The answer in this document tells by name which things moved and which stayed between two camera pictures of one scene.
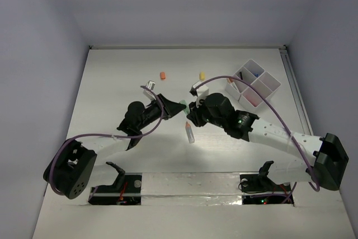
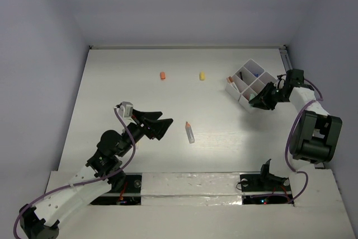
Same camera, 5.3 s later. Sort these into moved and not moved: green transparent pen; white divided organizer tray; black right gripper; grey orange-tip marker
Moved: green transparent pen; black right gripper
Not moved: grey orange-tip marker; white divided organizer tray
